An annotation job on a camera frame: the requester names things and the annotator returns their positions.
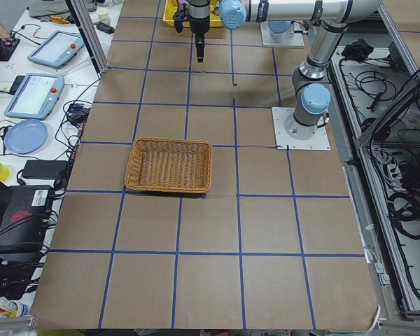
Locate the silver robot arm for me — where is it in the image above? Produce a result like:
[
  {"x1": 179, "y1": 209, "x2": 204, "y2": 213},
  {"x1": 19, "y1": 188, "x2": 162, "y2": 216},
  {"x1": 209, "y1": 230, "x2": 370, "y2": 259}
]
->
[{"x1": 218, "y1": 0, "x2": 381, "y2": 140}]

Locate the black computer box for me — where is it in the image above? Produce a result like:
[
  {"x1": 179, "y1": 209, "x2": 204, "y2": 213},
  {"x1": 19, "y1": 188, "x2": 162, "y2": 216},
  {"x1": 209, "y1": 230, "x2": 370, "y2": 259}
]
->
[{"x1": 0, "y1": 185, "x2": 54, "y2": 254}]

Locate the blue plastic plate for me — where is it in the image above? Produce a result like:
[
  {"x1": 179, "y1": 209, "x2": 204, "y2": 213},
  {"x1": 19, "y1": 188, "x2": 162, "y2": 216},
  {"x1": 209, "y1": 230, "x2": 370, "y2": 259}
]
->
[{"x1": 3, "y1": 120, "x2": 48, "y2": 154}]

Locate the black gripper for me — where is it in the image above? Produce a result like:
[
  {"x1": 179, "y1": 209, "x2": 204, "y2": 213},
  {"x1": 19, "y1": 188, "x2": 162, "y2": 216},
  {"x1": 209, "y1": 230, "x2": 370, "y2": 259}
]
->
[{"x1": 189, "y1": 15, "x2": 210, "y2": 63}]

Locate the black power adapter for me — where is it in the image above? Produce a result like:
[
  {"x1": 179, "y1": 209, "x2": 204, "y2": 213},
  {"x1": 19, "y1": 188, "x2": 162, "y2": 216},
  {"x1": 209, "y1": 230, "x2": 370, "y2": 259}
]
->
[{"x1": 21, "y1": 160, "x2": 67, "y2": 180}]

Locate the brown wicker basket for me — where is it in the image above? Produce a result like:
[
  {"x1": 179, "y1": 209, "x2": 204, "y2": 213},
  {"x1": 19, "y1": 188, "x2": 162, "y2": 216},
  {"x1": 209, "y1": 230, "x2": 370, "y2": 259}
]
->
[{"x1": 125, "y1": 137, "x2": 213, "y2": 194}]

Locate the blue teach pendant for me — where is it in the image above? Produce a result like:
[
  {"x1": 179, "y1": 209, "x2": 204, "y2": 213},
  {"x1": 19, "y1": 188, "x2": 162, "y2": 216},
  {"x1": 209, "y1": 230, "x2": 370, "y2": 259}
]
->
[
  {"x1": 27, "y1": 31, "x2": 85, "y2": 69},
  {"x1": 4, "y1": 73, "x2": 64, "y2": 120}
]

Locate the lower blue teach pendant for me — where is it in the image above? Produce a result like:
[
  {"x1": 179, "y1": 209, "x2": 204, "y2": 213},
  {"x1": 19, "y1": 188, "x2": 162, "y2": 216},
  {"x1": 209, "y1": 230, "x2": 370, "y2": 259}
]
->
[{"x1": 4, "y1": 73, "x2": 64, "y2": 120}]

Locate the upper blue teach pendant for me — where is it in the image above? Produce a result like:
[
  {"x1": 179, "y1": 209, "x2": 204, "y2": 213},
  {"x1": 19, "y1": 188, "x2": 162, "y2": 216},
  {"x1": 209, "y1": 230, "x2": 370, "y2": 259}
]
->
[{"x1": 27, "y1": 31, "x2": 85, "y2": 69}]

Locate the yellow woven basket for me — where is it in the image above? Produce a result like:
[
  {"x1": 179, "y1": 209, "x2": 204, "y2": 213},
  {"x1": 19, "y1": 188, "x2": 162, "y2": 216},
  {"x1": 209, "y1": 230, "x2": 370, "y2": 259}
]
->
[{"x1": 162, "y1": 0, "x2": 222, "y2": 29}]

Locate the aluminium frame post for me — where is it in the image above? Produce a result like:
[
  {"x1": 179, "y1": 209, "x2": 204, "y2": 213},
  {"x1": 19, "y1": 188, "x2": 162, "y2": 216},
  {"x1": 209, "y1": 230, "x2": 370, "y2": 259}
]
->
[{"x1": 66, "y1": 0, "x2": 109, "y2": 74}]

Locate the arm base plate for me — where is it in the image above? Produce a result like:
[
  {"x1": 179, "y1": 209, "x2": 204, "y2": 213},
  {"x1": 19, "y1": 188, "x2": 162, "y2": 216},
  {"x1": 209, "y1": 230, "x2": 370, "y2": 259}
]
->
[
  {"x1": 272, "y1": 107, "x2": 330, "y2": 151},
  {"x1": 260, "y1": 21, "x2": 306, "y2": 49}
]

